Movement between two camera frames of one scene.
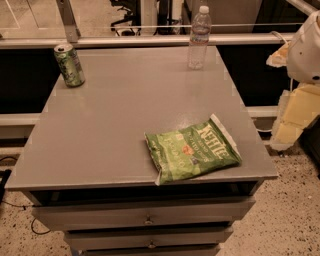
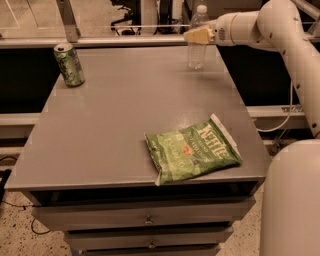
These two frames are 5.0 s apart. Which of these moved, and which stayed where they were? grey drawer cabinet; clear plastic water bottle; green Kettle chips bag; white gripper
Moved: white gripper
Stayed: green Kettle chips bag; clear plastic water bottle; grey drawer cabinet
